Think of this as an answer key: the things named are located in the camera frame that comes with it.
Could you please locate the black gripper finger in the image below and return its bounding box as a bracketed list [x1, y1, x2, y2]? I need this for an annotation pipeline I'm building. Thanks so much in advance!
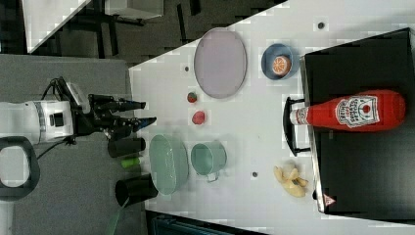
[114, 98, 146, 112]
[131, 117, 157, 132]

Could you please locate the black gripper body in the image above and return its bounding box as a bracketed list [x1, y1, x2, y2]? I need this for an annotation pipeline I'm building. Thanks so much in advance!
[71, 94, 133, 140]

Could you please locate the red ketchup bottle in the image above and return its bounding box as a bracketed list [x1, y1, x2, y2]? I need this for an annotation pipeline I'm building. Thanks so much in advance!
[290, 89, 406, 132]

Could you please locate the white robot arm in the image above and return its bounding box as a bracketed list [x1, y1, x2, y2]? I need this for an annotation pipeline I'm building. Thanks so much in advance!
[1, 94, 157, 202]

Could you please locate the black toaster oven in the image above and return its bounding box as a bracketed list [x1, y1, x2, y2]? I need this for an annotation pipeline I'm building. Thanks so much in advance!
[292, 28, 414, 224]

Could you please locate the small black cylinder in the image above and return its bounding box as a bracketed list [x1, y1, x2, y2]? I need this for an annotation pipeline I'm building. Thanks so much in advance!
[108, 138, 146, 158]

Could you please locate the green perforated colander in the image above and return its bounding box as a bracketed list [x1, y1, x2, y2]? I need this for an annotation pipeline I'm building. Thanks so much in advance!
[149, 134, 189, 195]

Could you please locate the dark red strawberry toy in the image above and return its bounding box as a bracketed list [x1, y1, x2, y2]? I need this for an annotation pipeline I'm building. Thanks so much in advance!
[187, 92, 198, 103]

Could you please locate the pink strawberry toy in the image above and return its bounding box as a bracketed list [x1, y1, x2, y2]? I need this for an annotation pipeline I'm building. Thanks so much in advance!
[192, 111, 206, 125]

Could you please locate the large black cylinder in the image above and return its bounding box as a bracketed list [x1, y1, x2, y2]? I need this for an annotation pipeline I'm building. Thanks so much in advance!
[115, 174, 159, 207]

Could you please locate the purple round plate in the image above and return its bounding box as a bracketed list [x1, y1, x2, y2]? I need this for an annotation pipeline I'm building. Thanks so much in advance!
[194, 27, 248, 99]

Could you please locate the orange slice toy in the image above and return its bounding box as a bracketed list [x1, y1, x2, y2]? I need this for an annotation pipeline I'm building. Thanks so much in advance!
[272, 56, 292, 76]

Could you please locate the blue bowl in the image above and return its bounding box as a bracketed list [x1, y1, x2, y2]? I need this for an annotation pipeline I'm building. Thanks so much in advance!
[261, 43, 300, 80]

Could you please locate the peeled banana toy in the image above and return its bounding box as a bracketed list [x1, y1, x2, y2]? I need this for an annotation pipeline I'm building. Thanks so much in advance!
[273, 164, 308, 198]

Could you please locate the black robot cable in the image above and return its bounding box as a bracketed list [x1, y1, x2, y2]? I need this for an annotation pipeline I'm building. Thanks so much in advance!
[36, 76, 79, 161]

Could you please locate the green cup with handle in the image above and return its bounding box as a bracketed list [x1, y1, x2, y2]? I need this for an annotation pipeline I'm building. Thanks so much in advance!
[191, 141, 227, 183]

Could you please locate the black oven door handle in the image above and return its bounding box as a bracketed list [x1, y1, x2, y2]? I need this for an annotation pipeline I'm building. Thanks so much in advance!
[283, 97, 311, 157]

